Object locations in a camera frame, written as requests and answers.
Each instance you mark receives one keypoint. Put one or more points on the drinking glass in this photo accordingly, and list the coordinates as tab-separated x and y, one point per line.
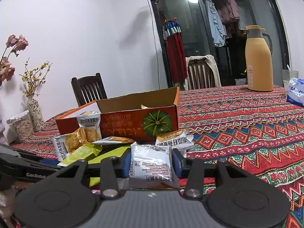
287	75

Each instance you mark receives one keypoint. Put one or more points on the orange thermos jug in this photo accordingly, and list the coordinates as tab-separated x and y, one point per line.
258	55

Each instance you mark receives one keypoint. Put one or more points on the oat crisp pack on pile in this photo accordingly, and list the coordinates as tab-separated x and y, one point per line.
66	144

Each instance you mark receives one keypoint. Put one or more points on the pink vase with roses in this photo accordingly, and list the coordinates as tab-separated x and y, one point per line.
10	84

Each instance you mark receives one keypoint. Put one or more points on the large orange snack bag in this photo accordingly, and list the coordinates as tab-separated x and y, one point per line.
144	107

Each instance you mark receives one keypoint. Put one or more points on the chair with beige cloth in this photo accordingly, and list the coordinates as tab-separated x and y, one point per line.
202	72

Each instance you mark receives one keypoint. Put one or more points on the white blue tissue pack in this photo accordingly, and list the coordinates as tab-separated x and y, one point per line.
295	91

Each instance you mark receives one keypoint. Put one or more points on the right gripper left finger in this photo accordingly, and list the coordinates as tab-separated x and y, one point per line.
108	185

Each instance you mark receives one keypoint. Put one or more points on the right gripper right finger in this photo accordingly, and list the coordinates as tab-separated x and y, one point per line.
195	170

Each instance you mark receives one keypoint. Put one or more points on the white grey snack pack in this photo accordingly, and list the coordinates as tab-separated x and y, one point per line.
150	162

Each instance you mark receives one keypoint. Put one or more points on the red tassel hanging decoration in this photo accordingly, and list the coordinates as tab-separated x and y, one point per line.
171	30

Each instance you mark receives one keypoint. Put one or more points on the dark wooden chair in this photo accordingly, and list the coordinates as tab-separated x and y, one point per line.
88	89

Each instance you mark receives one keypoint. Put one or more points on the clear food storage jar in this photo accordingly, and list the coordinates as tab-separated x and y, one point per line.
22	125

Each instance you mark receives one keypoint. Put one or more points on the oat crisp pack against box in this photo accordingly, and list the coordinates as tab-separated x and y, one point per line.
90	122

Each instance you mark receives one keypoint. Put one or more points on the small orange snack pack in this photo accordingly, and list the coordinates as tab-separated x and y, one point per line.
128	183

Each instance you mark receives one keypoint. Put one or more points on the hanging blue shirt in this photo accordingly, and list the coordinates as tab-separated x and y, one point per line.
216	26

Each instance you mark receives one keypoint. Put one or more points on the oat crisp pack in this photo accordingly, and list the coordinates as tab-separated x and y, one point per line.
90	122
179	140
113	140
66	144

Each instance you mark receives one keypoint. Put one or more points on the floral vase yellow twigs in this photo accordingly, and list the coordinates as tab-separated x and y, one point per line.
32	80

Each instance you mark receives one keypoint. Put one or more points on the patterned red tablecloth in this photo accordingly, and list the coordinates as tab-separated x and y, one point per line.
258	134

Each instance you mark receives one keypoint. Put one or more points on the orange pumpkin cardboard box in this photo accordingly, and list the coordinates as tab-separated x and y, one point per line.
122	116

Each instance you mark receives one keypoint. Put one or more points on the hanging pink jacket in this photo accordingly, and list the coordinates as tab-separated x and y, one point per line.
228	11

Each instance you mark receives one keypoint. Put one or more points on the long green snack bar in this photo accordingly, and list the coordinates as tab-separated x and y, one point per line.
117	160

